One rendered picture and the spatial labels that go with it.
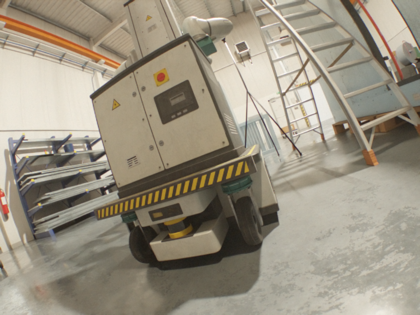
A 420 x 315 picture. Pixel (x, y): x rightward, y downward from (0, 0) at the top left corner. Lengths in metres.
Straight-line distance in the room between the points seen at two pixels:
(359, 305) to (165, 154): 0.74
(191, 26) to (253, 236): 1.34
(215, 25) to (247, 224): 1.33
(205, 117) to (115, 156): 0.43
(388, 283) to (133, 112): 0.96
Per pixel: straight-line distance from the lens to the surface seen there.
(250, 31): 13.07
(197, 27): 1.50
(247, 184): 0.66
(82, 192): 5.33
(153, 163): 0.79
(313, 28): 1.82
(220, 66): 12.24
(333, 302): 0.46
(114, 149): 0.91
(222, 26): 1.58
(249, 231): 0.65
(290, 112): 11.41
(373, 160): 1.21
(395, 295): 0.46
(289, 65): 12.13
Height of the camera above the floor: 0.36
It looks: level
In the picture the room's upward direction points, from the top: 21 degrees counter-clockwise
